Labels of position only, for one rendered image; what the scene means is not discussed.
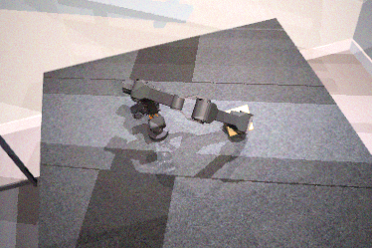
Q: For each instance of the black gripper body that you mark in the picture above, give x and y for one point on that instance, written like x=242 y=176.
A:
x=157 y=121

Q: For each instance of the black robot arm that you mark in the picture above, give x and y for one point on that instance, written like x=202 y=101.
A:
x=204 y=111

